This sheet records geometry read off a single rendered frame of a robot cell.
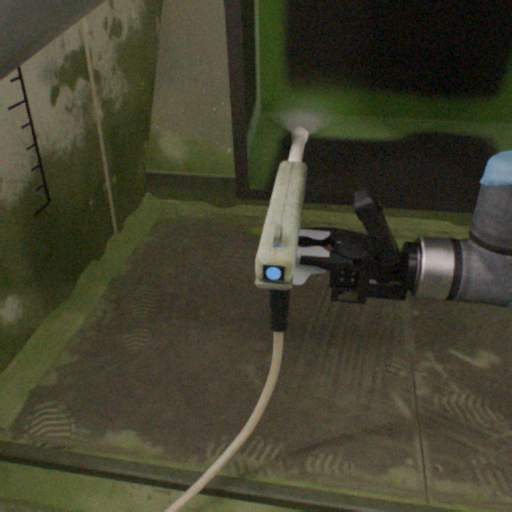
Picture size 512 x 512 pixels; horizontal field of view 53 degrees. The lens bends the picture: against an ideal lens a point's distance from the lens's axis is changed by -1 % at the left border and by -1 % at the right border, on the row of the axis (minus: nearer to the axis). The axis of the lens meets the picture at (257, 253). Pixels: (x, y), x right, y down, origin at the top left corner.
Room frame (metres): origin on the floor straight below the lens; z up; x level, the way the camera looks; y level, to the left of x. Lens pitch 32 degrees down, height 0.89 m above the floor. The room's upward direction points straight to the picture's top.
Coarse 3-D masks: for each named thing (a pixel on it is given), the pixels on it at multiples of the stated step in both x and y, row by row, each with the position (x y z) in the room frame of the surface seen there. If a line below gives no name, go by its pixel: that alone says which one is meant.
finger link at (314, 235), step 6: (300, 234) 0.67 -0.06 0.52; (306, 234) 0.67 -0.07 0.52; (312, 234) 0.67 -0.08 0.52; (318, 234) 0.67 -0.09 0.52; (324, 234) 0.67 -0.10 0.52; (300, 240) 0.66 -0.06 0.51; (306, 240) 0.66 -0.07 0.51; (312, 240) 0.66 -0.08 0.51; (318, 240) 0.65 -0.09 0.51; (324, 240) 0.66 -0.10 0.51; (300, 246) 0.67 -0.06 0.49; (306, 246) 0.67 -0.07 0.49; (324, 246) 0.66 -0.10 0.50
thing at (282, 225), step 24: (288, 168) 0.80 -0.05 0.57; (288, 192) 0.71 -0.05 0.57; (288, 216) 0.64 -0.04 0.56; (264, 240) 0.58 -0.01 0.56; (288, 240) 0.57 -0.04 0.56; (264, 264) 0.53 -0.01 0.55; (288, 264) 0.53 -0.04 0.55; (264, 288) 0.53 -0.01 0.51; (288, 288) 0.53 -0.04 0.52; (288, 312) 0.65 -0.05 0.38
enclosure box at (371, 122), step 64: (256, 0) 1.17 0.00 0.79; (320, 0) 1.18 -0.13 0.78; (384, 0) 1.16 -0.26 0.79; (448, 0) 1.14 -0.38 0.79; (256, 64) 1.17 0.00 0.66; (320, 64) 1.20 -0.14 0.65; (384, 64) 1.18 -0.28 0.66; (448, 64) 1.17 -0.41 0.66; (256, 128) 1.17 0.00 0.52; (384, 128) 1.16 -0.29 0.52; (448, 128) 1.15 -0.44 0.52; (256, 192) 0.90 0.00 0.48; (320, 192) 0.92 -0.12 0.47; (384, 192) 0.92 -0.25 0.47; (448, 192) 0.91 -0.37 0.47
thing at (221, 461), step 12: (276, 336) 0.65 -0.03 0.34; (276, 348) 0.65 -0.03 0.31; (276, 360) 0.65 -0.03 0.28; (276, 372) 0.65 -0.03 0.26; (264, 396) 0.64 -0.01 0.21; (264, 408) 0.64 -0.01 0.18; (252, 420) 0.63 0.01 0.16; (240, 432) 0.62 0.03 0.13; (240, 444) 0.61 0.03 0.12; (228, 456) 0.59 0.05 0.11; (216, 468) 0.58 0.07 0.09; (204, 480) 0.56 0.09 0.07; (192, 492) 0.55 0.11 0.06; (180, 504) 0.54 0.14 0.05
